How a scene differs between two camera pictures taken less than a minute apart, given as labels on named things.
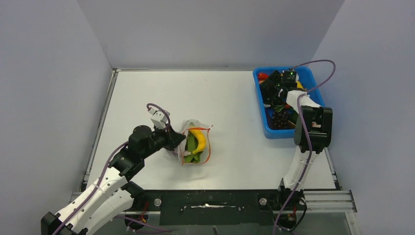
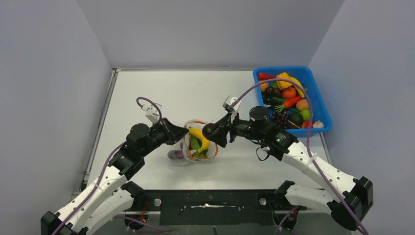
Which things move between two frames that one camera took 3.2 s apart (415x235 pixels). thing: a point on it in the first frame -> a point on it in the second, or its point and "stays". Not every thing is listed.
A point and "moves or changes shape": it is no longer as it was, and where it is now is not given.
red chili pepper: [262, 76] stays
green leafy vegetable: [191, 144] moves or changes shape
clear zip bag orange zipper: [195, 149] moves or changes shape
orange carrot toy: [279, 107] stays
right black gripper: [275, 77] -> [225, 126]
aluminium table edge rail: [114, 75] stays
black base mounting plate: [220, 207] stays
